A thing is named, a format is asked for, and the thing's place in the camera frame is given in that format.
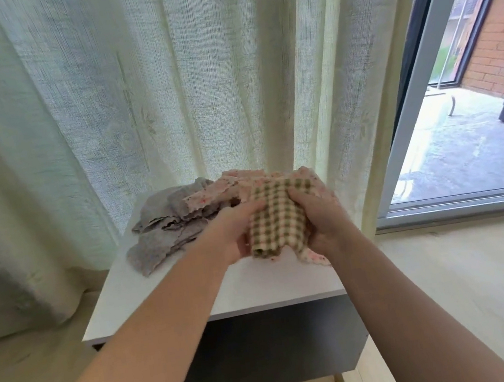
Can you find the person's right hand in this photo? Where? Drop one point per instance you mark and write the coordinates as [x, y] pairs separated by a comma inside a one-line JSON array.
[[325, 220]]

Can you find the person's left hand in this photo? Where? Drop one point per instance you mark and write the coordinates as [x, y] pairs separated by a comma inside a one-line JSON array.
[[230, 233]]

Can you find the pink floral cloths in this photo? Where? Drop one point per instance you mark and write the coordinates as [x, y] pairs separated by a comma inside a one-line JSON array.
[[220, 191]]

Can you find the brown checked cloth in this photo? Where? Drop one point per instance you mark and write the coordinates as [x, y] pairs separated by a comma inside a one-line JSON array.
[[279, 222]]

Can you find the person's right forearm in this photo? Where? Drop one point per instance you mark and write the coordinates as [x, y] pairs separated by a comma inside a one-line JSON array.
[[422, 319]]

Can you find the person's left forearm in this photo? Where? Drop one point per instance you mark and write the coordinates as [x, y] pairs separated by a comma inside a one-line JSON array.
[[143, 351]]

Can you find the white table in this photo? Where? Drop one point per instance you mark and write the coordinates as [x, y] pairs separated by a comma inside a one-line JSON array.
[[265, 289]]

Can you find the white linen curtain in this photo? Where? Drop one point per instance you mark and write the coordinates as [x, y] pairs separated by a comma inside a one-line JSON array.
[[171, 69]]

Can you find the white sliding door frame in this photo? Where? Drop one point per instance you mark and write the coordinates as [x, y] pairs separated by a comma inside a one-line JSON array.
[[413, 75]]

